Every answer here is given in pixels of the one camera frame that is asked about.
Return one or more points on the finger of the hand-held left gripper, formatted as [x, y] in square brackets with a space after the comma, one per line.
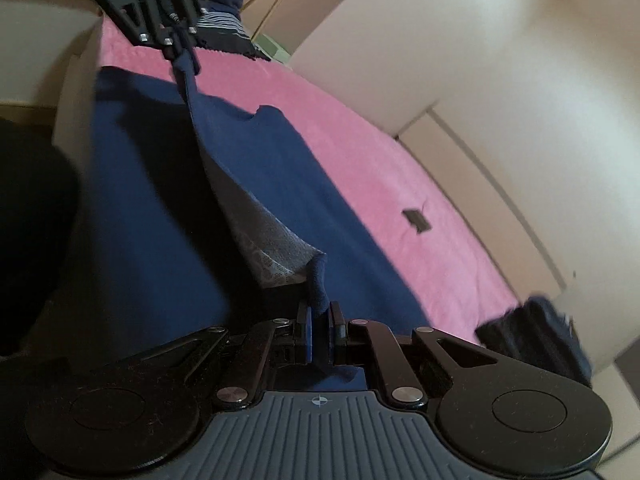
[190, 10]
[152, 15]

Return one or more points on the small black tag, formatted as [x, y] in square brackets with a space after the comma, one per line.
[417, 219]

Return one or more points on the dark striped garment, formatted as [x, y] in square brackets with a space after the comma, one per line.
[220, 25]

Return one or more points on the pink blanket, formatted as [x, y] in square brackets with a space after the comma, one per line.
[350, 135]

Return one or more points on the gold metal clothes rack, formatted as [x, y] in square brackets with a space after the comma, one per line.
[274, 7]

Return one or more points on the light green box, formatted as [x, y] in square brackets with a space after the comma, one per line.
[275, 50]

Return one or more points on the beige wooden headboard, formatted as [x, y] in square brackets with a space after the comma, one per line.
[480, 200]

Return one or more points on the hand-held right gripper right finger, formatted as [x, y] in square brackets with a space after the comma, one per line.
[332, 335]

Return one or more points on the stack of folded dark clothes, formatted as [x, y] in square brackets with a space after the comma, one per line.
[535, 340]

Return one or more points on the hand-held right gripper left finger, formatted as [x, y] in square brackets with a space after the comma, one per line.
[310, 335]

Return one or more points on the navy blue shirt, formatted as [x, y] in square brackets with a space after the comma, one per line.
[150, 235]

